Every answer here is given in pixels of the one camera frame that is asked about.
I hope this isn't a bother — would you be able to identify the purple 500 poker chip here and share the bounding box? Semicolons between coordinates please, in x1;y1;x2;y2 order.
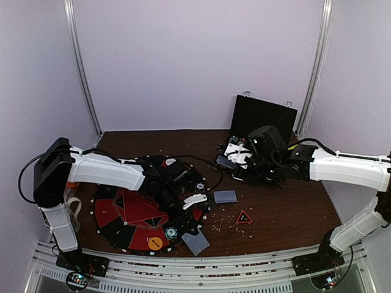
195;183;205;191

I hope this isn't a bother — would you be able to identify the clear dealer button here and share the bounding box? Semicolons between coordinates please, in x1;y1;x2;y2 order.
164;158;177;167

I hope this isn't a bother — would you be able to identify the orange big blind button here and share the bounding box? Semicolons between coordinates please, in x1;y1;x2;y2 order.
148;236;163;251

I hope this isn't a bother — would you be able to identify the dealt blue card pair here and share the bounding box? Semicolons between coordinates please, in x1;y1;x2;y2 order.
214;190;238;204

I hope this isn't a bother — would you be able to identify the grey playing card deck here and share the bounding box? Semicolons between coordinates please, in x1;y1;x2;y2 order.
216;155;236;169

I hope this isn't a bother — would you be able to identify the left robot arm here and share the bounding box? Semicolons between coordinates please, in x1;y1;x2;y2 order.
22;137;210;271

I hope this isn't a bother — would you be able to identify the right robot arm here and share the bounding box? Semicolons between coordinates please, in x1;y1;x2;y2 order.
224;126;390;270

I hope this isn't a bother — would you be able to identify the left outer poker chip row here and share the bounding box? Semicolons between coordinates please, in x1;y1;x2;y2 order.
228;136;238;144

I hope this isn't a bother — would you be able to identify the round red black poker mat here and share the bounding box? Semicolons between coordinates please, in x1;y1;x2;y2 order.
90;154;213;256

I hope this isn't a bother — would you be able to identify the red black triangle card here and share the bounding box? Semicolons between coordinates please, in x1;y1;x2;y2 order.
235;210;254;225

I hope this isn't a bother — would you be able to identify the black poker chip case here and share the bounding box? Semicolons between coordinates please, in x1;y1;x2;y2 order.
217;95;298;168

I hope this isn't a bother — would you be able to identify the white patterned mug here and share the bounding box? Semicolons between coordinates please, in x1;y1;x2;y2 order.
67;197;82;232

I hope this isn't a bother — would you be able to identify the orange plastic cup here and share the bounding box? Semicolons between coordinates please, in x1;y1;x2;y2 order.
66;182;79;189

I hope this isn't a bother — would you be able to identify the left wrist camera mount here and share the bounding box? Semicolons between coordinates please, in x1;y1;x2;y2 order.
182;194;215;210

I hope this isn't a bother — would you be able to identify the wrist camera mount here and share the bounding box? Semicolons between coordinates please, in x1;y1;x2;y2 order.
224;143;253;165
182;194;215;210

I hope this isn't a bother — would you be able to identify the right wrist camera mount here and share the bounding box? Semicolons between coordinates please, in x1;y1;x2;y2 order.
224;143;253;165

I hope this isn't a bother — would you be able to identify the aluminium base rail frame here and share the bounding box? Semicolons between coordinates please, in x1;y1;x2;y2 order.
30;239;367;293

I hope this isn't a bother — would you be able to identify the aluminium frame post right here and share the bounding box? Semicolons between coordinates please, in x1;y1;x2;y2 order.
296;0;334;137

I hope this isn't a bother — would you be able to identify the aluminium frame post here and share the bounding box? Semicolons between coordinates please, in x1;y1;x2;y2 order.
64;0;103;137
296;0;334;137

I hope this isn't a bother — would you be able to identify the aluminium frame post left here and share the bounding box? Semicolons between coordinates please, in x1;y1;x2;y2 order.
64;0;103;137

